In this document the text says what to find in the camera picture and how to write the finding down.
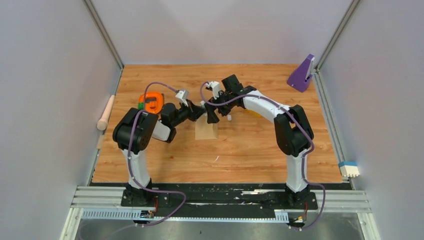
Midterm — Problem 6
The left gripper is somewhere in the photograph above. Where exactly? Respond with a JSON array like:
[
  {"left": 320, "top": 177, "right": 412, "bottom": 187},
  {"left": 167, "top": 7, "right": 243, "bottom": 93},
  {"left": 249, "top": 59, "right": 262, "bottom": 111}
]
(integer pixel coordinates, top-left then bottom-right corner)
[{"left": 171, "top": 99, "right": 207, "bottom": 128}]

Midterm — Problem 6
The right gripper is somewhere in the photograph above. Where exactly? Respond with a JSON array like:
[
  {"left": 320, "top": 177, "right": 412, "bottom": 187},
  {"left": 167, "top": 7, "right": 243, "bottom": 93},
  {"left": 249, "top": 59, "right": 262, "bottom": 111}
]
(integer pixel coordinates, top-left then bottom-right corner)
[{"left": 205, "top": 90, "right": 235, "bottom": 124}]

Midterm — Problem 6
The brown paper envelope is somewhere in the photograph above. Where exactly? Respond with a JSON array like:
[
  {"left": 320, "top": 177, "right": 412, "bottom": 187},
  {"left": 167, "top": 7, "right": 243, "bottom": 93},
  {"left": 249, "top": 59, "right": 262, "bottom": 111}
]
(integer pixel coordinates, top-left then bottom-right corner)
[{"left": 195, "top": 121, "right": 218, "bottom": 140}]

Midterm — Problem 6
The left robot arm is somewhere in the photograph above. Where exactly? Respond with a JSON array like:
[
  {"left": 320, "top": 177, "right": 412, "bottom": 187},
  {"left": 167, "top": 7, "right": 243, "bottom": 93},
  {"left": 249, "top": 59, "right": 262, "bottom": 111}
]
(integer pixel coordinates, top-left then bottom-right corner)
[{"left": 112, "top": 100, "right": 206, "bottom": 207}]

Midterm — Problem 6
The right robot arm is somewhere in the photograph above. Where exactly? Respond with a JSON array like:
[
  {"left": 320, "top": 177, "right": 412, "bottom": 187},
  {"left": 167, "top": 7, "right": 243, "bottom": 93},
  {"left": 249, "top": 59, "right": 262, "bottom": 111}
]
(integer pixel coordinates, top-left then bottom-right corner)
[{"left": 200, "top": 74, "right": 314, "bottom": 209}]

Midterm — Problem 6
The orange toy track loop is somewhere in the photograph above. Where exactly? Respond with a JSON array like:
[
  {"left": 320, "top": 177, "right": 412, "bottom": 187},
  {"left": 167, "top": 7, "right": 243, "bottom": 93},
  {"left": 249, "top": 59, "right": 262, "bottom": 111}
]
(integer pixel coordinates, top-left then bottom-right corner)
[{"left": 138, "top": 91, "right": 164, "bottom": 114}]

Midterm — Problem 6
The yellow toy window brick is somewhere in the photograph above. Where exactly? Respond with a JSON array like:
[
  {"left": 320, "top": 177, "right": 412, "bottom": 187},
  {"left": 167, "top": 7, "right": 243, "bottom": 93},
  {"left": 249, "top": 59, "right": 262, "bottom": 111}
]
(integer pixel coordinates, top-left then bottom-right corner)
[{"left": 246, "top": 109, "right": 261, "bottom": 118}]

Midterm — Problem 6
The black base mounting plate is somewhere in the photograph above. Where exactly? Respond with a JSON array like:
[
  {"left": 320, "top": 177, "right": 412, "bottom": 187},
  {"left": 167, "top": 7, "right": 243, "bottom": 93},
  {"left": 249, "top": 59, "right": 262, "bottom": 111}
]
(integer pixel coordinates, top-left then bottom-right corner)
[{"left": 120, "top": 183, "right": 318, "bottom": 218}]

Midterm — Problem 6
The wooden rolling pin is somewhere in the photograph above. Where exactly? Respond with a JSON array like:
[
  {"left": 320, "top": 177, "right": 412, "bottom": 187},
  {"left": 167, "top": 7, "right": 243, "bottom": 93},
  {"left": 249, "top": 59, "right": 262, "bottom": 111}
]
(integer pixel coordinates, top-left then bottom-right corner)
[{"left": 96, "top": 95, "right": 116, "bottom": 131}]

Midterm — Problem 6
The purple plastic stand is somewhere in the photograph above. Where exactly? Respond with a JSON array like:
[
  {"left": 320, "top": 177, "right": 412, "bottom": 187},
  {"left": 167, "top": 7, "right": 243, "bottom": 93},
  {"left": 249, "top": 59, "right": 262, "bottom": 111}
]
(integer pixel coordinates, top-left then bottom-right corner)
[{"left": 286, "top": 54, "right": 315, "bottom": 93}]

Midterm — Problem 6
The white blue toy brick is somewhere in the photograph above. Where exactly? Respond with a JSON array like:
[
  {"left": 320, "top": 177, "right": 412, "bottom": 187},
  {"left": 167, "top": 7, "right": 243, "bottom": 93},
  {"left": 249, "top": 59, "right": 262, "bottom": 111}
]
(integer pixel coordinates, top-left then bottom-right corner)
[{"left": 338, "top": 161, "right": 360, "bottom": 178}]

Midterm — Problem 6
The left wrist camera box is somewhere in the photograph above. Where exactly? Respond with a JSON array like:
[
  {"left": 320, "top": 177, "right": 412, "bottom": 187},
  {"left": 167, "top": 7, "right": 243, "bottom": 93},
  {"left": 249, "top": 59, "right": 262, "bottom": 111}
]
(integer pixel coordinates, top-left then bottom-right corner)
[{"left": 175, "top": 89, "right": 189, "bottom": 107}]

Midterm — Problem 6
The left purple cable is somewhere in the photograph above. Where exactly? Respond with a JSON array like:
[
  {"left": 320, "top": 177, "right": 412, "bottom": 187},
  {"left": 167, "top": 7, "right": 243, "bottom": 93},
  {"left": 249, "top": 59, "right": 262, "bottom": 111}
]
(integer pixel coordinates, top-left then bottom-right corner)
[{"left": 127, "top": 81, "right": 187, "bottom": 228}]

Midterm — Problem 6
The purple cable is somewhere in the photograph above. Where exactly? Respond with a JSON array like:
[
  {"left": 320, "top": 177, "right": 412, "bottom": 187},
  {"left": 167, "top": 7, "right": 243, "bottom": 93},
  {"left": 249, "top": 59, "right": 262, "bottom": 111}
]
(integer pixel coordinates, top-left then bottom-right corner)
[
  {"left": 199, "top": 81, "right": 327, "bottom": 231},
  {"left": 127, "top": 81, "right": 187, "bottom": 228}
]

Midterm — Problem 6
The slotted cable duct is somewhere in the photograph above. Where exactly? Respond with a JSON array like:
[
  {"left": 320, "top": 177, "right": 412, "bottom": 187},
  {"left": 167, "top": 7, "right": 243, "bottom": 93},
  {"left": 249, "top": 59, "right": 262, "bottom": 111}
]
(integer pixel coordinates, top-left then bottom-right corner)
[{"left": 81, "top": 208, "right": 289, "bottom": 224}]

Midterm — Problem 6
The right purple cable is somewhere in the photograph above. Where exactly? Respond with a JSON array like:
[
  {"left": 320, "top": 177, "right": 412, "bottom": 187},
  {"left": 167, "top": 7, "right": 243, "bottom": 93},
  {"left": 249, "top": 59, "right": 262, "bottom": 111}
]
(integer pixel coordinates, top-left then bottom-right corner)
[{"left": 199, "top": 81, "right": 327, "bottom": 231}]

